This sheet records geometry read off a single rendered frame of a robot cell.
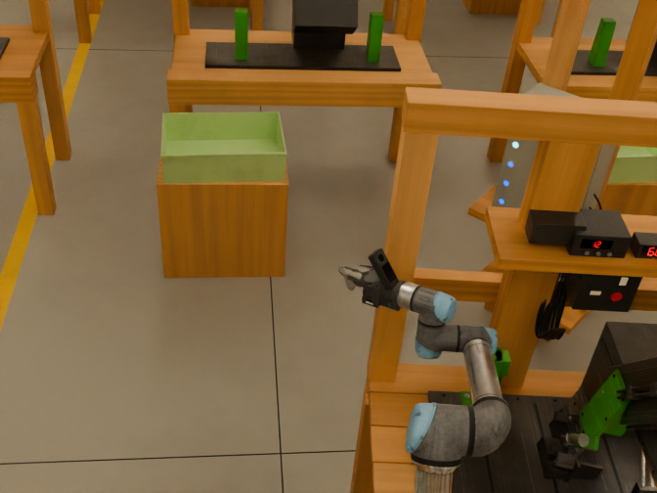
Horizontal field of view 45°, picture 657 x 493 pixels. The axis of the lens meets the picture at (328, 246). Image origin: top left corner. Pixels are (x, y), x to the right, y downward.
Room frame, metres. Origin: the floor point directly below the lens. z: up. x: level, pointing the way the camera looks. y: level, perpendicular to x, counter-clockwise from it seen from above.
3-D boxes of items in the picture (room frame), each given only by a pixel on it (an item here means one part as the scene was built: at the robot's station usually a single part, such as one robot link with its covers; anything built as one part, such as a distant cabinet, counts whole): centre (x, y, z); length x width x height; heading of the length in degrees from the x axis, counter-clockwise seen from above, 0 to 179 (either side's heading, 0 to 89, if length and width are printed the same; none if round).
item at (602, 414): (1.56, -0.86, 1.17); 0.13 x 0.12 x 0.20; 93
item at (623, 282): (1.82, -0.81, 1.42); 0.17 x 0.12 x 0.15; 93
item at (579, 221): (1.83, -0.63, 1.59); 0.15 x 0.07 x 0.07; 93
